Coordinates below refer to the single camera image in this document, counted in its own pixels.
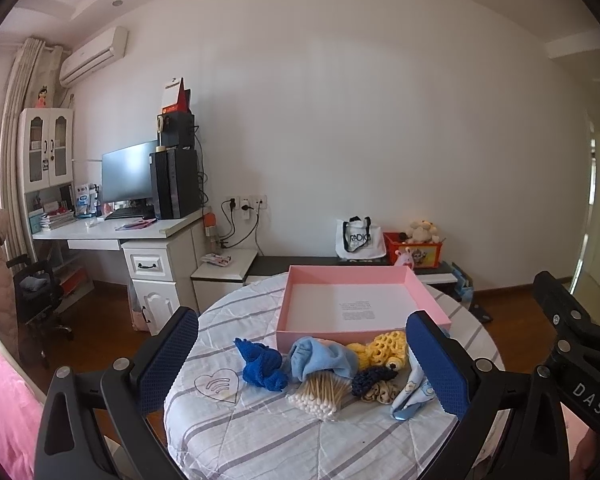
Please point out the white air conditioner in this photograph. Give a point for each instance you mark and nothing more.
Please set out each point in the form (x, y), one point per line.
(106, 48)

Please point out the black office chair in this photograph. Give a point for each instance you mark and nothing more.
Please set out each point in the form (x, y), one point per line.
(38, 294)

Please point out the beige satin scrunchie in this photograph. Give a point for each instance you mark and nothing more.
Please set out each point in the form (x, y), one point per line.
(383, 392)

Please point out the pink bedding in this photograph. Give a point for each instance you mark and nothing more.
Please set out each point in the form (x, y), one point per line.
(20, 420)

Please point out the striped quilted table cover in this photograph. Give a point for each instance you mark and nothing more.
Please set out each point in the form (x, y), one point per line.
(220, 427)

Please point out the light blue fleece hat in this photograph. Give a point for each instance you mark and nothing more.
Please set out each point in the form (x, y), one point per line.
(309, 355)

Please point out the white glass door cabinet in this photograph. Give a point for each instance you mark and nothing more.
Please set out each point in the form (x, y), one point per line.
(45, 148)

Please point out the bag of cotton swabs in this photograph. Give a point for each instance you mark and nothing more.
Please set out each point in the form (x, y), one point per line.
(321, 394)

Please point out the low black white bench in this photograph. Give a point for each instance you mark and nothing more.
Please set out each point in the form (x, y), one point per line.
(212, 283)

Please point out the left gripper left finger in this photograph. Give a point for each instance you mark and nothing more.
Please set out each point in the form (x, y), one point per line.
(160, 359)

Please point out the blue cartoon baby garment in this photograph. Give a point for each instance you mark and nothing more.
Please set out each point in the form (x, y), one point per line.
(415, 395)

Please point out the navy blue scrunchie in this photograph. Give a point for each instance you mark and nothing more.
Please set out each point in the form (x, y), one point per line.
(365, 380)

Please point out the pink shallow cardboard box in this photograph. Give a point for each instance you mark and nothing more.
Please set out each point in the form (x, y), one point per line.
(350, 304)

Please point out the white tote bag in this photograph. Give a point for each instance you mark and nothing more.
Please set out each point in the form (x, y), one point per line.
(359, 238)

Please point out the yellow crocheted toy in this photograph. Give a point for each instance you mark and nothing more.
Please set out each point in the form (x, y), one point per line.
(386, 350)

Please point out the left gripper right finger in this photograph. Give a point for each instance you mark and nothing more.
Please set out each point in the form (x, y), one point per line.
(446, 364)

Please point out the wall power outlets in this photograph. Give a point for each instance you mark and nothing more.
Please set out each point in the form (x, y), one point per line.
(246, 207)

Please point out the black computer tower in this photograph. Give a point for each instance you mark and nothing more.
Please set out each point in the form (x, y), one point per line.
(175, 188)

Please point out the black speaker box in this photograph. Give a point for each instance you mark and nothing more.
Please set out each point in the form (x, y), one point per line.
(176, 130)

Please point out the cream plush sheep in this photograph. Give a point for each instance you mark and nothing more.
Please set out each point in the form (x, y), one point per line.
(422, 232)

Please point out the pink plush bunny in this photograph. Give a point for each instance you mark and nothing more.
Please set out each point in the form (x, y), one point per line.
(404, 257)

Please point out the dark blue knitted cloth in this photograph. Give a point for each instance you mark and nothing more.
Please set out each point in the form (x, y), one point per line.
(263, 365)

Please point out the beige curtain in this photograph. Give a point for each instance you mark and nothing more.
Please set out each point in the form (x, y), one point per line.
(36, 66)

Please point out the red toy storage box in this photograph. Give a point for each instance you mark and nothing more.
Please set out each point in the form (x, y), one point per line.
(425, 255)

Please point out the white desk with drawers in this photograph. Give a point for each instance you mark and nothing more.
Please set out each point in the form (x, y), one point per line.
(161, 258)

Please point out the black computer monitor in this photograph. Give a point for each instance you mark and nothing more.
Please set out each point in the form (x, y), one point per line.
(126, 173)

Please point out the red white paper boxes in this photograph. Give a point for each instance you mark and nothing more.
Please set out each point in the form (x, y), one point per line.
(174, 97)

